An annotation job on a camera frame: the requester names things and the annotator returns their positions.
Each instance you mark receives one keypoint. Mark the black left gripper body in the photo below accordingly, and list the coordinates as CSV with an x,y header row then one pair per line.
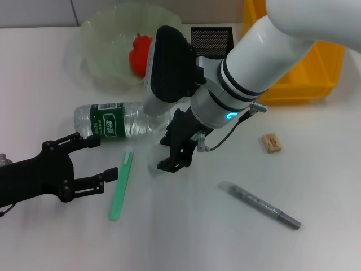
x,y
36,178

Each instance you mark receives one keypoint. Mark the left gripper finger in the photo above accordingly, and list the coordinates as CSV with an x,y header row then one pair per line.
x,y
110,175
81,142

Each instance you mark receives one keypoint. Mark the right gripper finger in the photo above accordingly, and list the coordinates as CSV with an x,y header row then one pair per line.
x,y
175,165
165,140

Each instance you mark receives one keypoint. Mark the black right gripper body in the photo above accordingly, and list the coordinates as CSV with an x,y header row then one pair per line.
x,y
183,132

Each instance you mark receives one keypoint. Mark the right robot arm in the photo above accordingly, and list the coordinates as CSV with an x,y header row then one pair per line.
x,y
253,56

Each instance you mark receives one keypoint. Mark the green pen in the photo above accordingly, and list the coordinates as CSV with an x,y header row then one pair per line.
x,y
121,183

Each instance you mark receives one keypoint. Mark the clear water bottle green label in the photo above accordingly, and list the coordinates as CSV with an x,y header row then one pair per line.
x,y
112,121

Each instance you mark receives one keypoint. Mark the beige eraser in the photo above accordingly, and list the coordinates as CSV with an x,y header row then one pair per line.
x,y
272,143

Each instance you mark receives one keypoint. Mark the grey marker pen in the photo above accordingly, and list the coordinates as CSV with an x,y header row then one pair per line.
x,y
259,203

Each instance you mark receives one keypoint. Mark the black mesh pen holder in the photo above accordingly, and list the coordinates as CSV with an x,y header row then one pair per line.
x,y
210,42

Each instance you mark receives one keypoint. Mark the pale green glass bowl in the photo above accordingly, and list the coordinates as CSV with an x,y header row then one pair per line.
x,y
107,42

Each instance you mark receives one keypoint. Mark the yellow plastic bin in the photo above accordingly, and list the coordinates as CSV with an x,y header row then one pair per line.
x,y
310,79

